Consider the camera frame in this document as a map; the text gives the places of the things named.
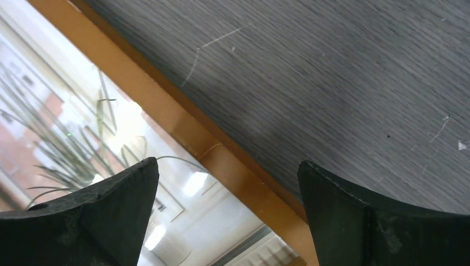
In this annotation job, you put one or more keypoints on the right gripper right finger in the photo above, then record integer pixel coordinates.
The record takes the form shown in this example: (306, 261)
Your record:
(352, 225)

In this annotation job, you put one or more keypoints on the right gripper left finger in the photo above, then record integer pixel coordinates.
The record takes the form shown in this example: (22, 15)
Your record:
(102, 224)

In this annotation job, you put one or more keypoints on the plant window photo print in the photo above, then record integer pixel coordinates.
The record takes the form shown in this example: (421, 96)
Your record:
(66, 125)

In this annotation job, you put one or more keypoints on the wooden picture frame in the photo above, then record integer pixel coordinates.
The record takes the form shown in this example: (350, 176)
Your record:
(184, 121)

